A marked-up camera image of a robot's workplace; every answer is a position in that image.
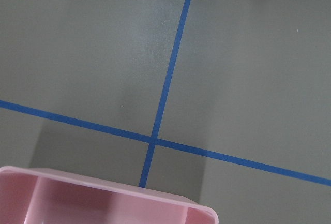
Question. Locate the pink plastic bin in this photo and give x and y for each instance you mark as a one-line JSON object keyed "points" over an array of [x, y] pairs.
{"points": [[51, 196]]}

